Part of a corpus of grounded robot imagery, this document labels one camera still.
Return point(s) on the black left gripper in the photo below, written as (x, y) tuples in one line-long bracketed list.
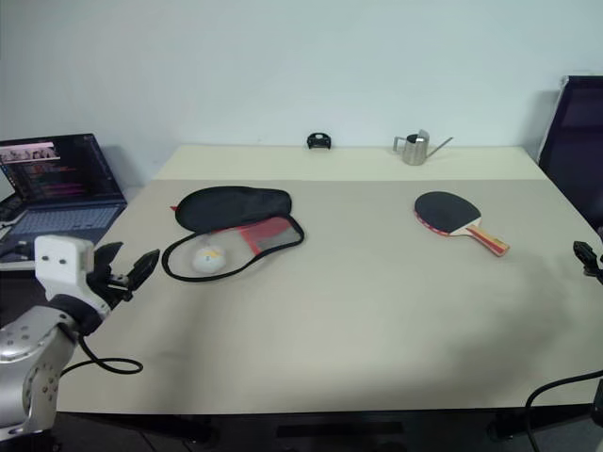
[(110, 285)]

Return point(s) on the small black clamp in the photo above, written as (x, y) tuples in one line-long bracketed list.
[(319, 141)]

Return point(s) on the steel watering can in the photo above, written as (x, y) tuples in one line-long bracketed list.
[(414, 150)]

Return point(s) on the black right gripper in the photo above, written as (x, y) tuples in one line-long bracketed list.
[(596, 272)]

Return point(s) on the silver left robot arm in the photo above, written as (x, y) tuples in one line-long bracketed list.
[(28, 339)]

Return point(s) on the black mesh office chair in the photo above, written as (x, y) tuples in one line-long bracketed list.
[(577, 155)]

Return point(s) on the black device beside laptop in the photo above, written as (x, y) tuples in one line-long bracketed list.
[(10, 209)]

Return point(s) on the black red mesh paddle case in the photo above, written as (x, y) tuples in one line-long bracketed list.
[(231, 207)]

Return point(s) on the open blue laptop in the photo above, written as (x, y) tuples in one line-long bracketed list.
[(56, 207)]

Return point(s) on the black rubber table tennis paddle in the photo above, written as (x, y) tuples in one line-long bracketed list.
[(443, 212)]

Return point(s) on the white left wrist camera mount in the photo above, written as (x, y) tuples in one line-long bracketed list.
[(59, 261)]

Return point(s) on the white ball with yellow mark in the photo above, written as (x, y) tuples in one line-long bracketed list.
[(208, 260)]

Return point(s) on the white side table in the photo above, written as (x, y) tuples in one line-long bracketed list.
[(16, 265)]

